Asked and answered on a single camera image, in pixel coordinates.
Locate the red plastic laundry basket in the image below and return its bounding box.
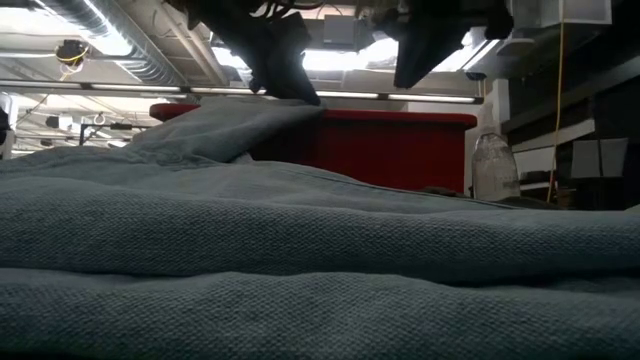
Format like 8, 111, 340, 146
148, 102, 479, 195

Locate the long ceiling light bar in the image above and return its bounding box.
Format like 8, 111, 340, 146
0, 79, 485, 105

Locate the black background rack frame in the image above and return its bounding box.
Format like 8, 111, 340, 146
78, 122, 160, 147

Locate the clear plastic spray bottle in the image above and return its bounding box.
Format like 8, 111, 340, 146
470, 132, 521, 202

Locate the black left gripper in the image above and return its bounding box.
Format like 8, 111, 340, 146
219, 0, 324, 107

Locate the grey flat panel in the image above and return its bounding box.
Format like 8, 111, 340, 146
571, 137, 630, 179

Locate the light blue denim garment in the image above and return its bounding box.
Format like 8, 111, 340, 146
0, 95, 640, 360

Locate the black ceiling cable reel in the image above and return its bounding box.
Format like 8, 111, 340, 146
53, 38, 91, 67

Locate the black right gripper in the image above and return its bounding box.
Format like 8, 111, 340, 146
369, 0, 489, 90

